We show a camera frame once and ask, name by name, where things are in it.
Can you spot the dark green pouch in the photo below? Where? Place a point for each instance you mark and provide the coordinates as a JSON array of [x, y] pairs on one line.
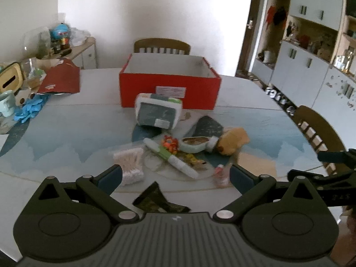
[[208, 126]]

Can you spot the light green oval case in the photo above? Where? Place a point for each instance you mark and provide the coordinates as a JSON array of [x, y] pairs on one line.
[[194, 143]]

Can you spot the blue gloves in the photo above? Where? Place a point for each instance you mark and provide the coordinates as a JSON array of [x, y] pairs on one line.
[[29, 108]]

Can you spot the white wall cabinet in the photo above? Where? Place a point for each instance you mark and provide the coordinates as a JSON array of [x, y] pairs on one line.
[[303, 61]]

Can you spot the cotton swab pack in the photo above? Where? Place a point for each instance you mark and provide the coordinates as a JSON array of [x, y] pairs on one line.
[[129, 164]]

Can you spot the row of shoes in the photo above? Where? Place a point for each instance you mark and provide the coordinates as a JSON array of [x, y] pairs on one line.
[[279, 98]]

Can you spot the yellow tissue box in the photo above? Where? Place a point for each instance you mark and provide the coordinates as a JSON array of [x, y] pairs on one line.
[[11, 78]]

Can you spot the light green mug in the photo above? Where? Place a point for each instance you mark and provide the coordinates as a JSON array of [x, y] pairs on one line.
[[6, 104]]

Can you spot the white green tube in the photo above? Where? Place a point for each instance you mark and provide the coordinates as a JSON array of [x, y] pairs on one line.
[[172, 158]]

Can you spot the red cardboard box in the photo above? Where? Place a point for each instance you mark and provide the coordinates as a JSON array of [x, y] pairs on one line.
[[144, 89]]

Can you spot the dark snack packet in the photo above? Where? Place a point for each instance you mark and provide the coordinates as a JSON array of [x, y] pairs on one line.
[[151, 197]]

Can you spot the white brown spotted toy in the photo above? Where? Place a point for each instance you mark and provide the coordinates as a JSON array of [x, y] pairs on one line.
[[24, 96]]

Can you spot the green white tissue pack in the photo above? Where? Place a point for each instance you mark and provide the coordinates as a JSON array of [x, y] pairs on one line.
[[155, 114]]

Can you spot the yellow strip packet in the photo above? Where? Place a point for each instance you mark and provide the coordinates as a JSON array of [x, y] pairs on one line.
[[193, 161]]

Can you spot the dark sauce bottle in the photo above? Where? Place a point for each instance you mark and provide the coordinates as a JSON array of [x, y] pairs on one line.
[[65, 43]]

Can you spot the brown plush toy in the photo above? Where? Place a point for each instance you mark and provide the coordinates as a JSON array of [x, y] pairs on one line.
[[232, 140]]

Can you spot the red paper bag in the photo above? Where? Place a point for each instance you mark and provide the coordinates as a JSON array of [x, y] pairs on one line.
[[62, 79]]

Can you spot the white sideboard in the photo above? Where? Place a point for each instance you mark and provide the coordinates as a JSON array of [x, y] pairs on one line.
[[86, 55]]

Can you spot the small pink bottle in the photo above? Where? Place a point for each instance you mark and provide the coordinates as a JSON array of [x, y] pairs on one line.
[[221, 176]]

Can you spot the clear plastic container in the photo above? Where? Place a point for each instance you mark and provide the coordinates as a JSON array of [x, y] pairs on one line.
[[37, 43]]

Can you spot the wooden chair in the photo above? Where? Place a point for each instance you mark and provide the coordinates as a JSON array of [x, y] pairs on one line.
[[319, 128], [161, 44]]

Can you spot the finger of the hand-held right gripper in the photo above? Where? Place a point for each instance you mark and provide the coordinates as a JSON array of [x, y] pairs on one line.
[[317, 179], [333, 157]]

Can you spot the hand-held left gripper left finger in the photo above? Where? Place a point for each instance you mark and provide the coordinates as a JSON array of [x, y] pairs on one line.
[[111, 179]]

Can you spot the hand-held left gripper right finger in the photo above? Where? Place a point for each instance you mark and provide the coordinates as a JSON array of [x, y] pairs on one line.
[[240, 179]]

